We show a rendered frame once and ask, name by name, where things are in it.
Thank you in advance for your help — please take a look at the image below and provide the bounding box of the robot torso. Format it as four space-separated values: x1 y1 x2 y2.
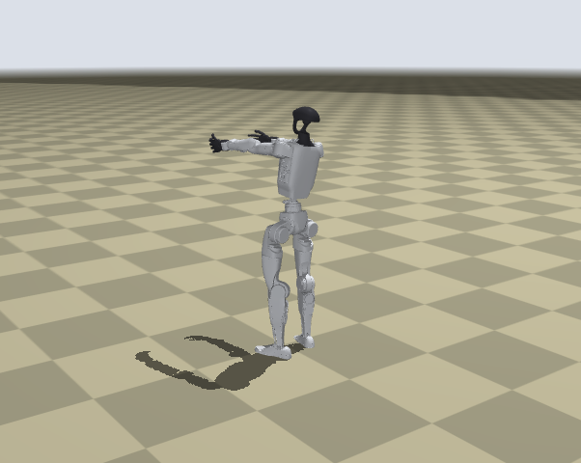
277 138 320 235

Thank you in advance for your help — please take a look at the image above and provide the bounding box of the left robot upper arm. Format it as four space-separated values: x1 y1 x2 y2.
248 138 292 159

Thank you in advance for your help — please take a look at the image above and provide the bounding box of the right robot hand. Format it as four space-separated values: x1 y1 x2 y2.
248 130 278 143

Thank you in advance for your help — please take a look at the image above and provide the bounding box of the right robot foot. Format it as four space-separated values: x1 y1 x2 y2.
293 334 315 348

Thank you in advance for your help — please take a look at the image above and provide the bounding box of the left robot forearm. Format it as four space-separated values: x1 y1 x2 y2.
221 138 255 152

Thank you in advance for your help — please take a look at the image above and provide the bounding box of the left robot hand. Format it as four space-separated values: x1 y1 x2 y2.
209 133 229 152

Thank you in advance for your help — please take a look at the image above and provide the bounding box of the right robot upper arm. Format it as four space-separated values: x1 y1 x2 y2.
293 139 324 157

